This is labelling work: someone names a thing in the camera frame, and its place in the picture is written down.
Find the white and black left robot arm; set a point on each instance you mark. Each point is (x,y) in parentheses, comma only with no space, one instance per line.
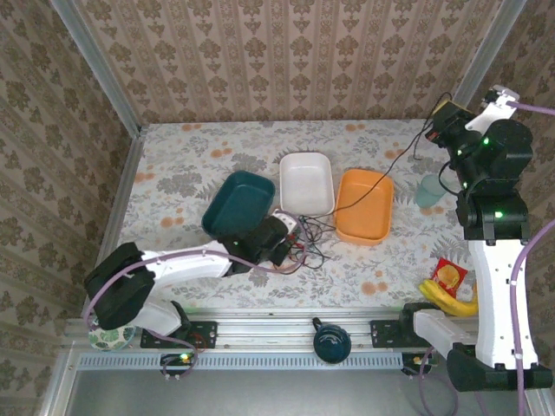
(186,262)

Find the dark teal plastic tray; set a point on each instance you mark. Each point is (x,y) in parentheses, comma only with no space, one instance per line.
(236,201)

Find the translucent teal plastic cup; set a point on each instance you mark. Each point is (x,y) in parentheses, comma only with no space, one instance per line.
(429,190)

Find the white plastic tray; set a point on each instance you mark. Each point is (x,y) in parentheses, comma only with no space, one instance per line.
(305,184)

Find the red snack packet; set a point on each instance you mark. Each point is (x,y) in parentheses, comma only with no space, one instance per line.
(448,275)

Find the orange plastic tray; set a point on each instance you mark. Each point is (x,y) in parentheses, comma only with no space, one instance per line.
(368,216)

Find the dark teal mug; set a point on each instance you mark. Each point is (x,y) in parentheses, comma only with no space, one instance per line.
(331,342)

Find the yellow banana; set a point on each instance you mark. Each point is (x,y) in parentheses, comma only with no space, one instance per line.
(451,305)

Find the small black controller box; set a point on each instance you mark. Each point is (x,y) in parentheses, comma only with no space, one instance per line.
(175,360)
(412,362)

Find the leaf print bowl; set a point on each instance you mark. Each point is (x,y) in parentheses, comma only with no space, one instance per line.
(106,340)

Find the aluminium frame post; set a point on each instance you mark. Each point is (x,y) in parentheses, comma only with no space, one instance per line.
(99,73)
(485,52)

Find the aluminium front mounting rail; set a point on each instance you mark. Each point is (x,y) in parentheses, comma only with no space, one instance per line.
(269,329)

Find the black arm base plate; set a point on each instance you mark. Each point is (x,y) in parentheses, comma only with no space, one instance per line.
(383,333)
(206,333)

